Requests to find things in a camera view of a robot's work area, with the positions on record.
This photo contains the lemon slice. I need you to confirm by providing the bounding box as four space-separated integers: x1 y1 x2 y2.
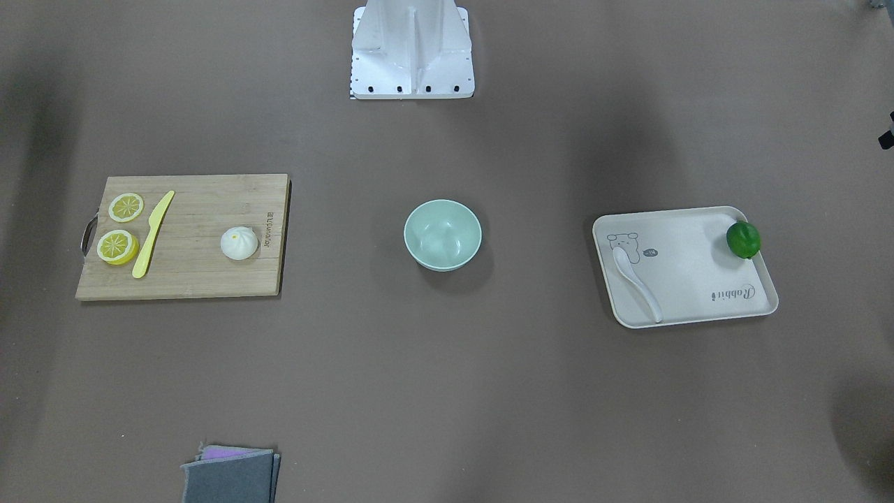
96 229 140 266
108 192 145 223

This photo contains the green lime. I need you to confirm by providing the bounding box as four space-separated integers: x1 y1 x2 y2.
726 220 762 260

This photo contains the mint green bowl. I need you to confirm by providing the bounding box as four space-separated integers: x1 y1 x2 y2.
403 198 483 272

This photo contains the white steamed bun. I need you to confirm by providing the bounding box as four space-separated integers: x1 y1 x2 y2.
220 226 259 261

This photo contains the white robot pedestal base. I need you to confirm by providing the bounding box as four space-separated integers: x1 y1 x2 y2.
349 1 476 100

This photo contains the lemon slice upper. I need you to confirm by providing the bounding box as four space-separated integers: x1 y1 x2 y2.
108 192 145 223

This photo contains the grey folded cloth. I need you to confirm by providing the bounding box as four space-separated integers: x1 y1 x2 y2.
181 444 281 502

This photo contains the bamboo cutting board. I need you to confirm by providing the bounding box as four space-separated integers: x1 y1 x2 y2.
75 174 291 300

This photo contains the yellow plastic knife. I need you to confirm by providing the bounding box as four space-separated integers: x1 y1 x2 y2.
132 190 176 278

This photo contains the white ceramic spoon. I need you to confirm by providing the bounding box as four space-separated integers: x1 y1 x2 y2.
612 247 664 323

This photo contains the lemon slice lower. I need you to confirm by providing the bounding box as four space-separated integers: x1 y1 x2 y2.
96 229 140 266

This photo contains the beige serving tray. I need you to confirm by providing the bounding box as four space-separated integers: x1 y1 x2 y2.
592 206 779 329

